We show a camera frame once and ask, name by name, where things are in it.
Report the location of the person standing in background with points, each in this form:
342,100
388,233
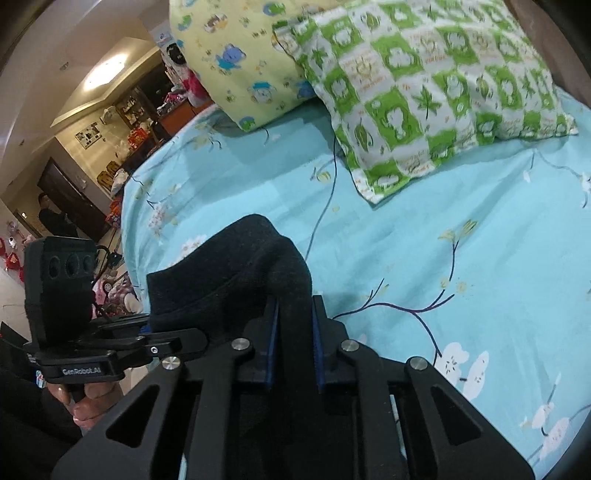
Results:
56,223

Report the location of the person's left hand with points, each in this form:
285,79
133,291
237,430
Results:
98,400

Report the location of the pink plaid-heart quilt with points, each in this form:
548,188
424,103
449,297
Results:
564,47

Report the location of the light blue floral bedsheet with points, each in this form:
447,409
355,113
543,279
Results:
482,267

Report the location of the green white checkered pillow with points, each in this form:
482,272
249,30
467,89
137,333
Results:
411,84

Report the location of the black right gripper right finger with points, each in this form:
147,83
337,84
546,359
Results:
404,420

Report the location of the black pants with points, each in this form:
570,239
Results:
225,283

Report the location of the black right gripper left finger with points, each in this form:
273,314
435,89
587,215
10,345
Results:
174,422

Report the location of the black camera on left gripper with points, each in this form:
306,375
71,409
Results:
58,276

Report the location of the yellow cartoon print pillow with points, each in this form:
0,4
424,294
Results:
231,47

